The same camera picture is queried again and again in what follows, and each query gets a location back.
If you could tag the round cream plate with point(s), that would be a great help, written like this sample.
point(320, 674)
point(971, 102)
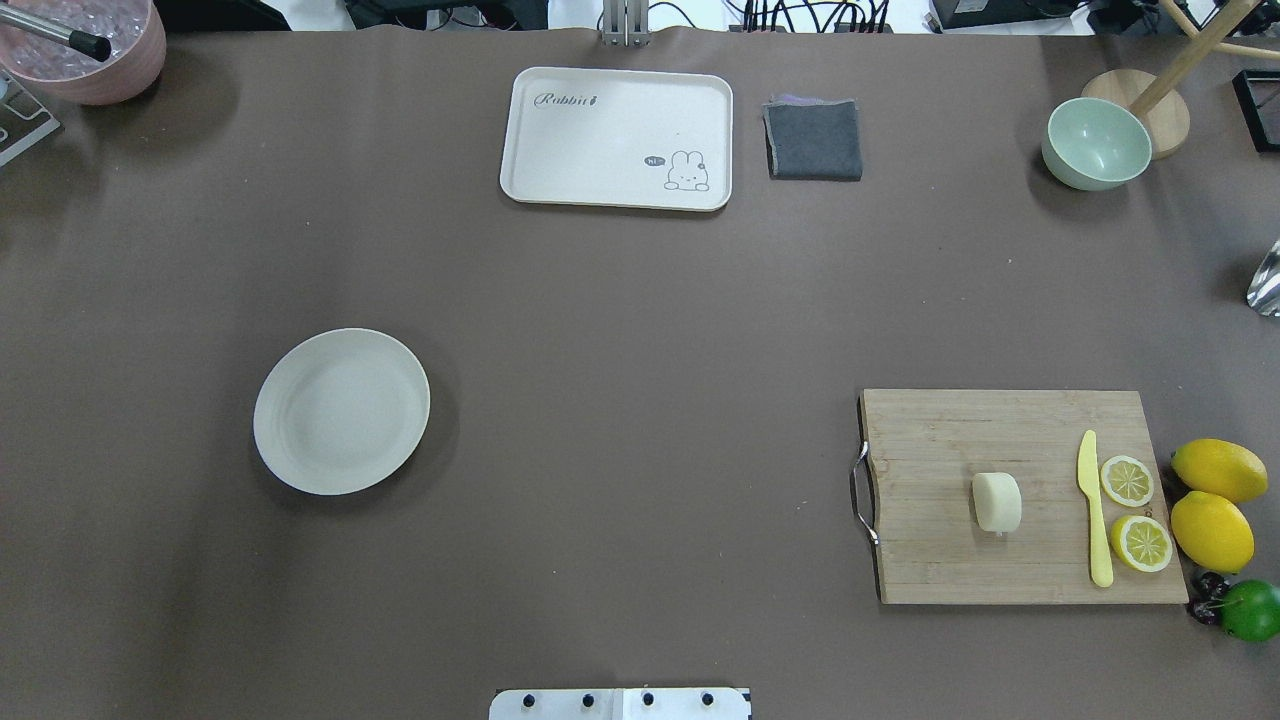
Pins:
point(341, 412)

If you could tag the white steamed bun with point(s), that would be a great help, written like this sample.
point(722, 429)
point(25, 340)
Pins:
point(997, 502)

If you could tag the cream rabbit serving tray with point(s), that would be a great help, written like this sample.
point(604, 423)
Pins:
point(619, 138)

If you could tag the dark grey folded cloth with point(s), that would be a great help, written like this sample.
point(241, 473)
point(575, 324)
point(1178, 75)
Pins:
point(812, 139)

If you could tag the bamboo cutting board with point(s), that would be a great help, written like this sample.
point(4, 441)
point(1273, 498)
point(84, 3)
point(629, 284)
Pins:
point(926, 445)

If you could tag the yellow plastic knife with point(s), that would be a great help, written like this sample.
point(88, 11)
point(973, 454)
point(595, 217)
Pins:
point(1088, 481)

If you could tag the upper lemon slice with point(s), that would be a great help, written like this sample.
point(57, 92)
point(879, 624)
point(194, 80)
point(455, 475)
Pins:
point(1127, 481)

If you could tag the lemon slice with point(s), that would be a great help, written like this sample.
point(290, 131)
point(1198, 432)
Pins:
point(1142, 543)
point(1127, 481)

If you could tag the mint green bowl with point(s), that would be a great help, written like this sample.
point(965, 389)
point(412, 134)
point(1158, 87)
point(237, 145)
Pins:
point(1092, 144)

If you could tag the lower lemon slice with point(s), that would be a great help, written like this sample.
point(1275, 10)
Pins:
point(1142, 543)

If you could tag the wooden mug tree stand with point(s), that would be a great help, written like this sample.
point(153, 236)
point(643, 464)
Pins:
point(1155, 100)

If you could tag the pink bowl of ice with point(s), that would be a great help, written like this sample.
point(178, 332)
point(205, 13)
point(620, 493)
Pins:
point(138, 48)

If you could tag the upper whole lemon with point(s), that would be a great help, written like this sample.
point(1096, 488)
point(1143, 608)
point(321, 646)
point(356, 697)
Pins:
point(1221, 468)

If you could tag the whole lemon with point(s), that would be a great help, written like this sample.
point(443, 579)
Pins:
point(1213, 532)
point(1221, 468)

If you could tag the lower whole lemon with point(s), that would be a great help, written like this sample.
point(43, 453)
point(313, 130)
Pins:
point(1213, 532)

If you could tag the dark cherries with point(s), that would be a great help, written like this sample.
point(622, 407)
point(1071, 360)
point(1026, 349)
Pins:
point(1209, 589)

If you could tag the silver metal scoop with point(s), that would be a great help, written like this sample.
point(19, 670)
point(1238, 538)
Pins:
point(1262, 294)

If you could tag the green lime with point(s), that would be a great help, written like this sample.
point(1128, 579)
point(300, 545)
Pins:
point(1250, 611)

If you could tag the aluminium frame post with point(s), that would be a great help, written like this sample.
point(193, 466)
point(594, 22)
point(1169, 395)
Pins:
point(625, 23)

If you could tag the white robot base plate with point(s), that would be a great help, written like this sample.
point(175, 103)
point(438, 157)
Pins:
point(623, 703)

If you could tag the metal ice scoop handle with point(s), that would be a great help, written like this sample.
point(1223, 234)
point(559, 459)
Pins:
point(95, 47)

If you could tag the white wire cup rack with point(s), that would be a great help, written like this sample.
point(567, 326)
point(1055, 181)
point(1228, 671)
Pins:
point(25, 121)

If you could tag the black picture frame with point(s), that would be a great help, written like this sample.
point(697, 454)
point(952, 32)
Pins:
point(1257, 92)

